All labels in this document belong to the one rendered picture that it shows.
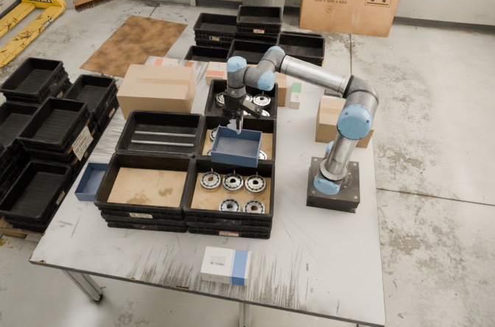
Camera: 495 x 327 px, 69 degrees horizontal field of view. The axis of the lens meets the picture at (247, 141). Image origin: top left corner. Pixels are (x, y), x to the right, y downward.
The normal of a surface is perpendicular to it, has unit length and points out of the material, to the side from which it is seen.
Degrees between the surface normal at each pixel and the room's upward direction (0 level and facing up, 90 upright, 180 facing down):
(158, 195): 0
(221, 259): 0
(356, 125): 84
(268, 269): 0
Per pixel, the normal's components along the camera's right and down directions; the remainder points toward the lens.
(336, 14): -0.16, 0.50
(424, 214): 0.00, -0.66
